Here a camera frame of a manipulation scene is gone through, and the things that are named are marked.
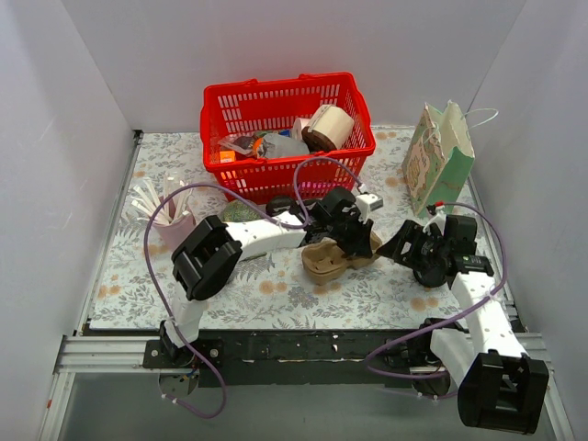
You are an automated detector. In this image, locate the brown cardboard cup carrier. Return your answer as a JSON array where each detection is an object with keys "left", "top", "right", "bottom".
[{"left": 300, "top": 232, "right": 382, "bottom": 286}]

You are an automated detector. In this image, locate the black paper coffee cup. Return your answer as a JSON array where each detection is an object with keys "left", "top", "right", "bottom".
[{"left": 266, "top": 195, "right": 297, "bottom": 217}]

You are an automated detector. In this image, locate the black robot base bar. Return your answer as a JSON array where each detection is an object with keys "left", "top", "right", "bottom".
[{"left": 142, "top": 329, "right": 443, "bottom": 388}]

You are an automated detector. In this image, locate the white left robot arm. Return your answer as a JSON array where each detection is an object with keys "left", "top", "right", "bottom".
[{"left": 159, "top": 187, "right": 383, "bottom": 368}]

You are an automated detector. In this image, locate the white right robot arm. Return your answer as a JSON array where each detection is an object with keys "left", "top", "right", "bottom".
[{"left": 377, "top": 208, "right": 549, "bottom": 435}]

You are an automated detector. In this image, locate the green illustrated paper bag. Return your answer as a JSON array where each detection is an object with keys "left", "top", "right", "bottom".
[{"left": 401, "top": 101, "right": 475, "bottom": 218}]

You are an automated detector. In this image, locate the grey foil pouch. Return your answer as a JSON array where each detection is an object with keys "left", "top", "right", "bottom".
[{"left": 253, "top": 133, "right": 310, "bottom": 159}]

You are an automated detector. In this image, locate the green netted melon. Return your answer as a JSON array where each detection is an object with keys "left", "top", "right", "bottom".
[{"left": 219, "top": 199, "right": 264, "bottom": 222}]

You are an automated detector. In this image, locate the orange snack box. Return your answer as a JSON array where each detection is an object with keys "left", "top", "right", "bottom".
[{"left": 219, "top": 150, "right": 236, "bottom": 164}]

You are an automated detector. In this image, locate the red plastic shopping basket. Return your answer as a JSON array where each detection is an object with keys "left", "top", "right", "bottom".
[{"left": 200, "top": 73, "right": 376, "bottom": 204}]

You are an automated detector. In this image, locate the pink cup of straws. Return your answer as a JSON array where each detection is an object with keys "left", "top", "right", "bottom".
[{"left": 131, "top": 174, "right": 196, "bottom": 250}]

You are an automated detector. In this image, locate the floral patterned table mat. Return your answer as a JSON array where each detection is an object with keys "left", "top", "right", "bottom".
[{"left": 86, "top": 126, "right": 459, "bottom": 333}]

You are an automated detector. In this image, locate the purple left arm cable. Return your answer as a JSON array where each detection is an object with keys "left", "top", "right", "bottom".
[{"left": 143, "top": 155, "right": 364, "bottom": 418}]

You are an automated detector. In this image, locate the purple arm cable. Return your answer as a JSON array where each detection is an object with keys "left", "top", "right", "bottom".
[
  {"left": 365, "top": 201, "right": 508, "bottom": 400},
  {"left": 143, "top": 155, "right": 364, "bottom": 418}
]

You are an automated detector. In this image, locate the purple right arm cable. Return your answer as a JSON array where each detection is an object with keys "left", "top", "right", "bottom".
[{"left": 365, "top": 201, "right": 508, "bottom": 400}]

